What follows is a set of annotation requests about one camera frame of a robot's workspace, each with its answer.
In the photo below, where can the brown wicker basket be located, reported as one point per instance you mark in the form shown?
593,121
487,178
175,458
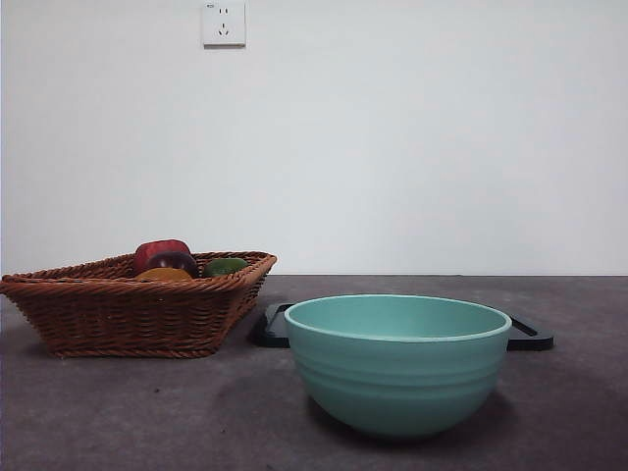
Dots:
122,319

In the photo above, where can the teal ceramic bowl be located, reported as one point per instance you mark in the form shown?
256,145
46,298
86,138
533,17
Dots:
397,382

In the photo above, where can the dark purple plum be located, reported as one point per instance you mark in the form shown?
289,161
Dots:
172,262

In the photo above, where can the dark green rectangular tray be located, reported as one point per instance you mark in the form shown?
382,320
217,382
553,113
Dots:
272,329

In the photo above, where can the white wall socket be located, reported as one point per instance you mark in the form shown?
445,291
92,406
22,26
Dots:
225,24

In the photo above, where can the green avocado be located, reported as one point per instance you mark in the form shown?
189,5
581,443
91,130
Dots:
223,267

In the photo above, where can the red apple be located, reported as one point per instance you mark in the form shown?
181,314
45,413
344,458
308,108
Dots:
162,247

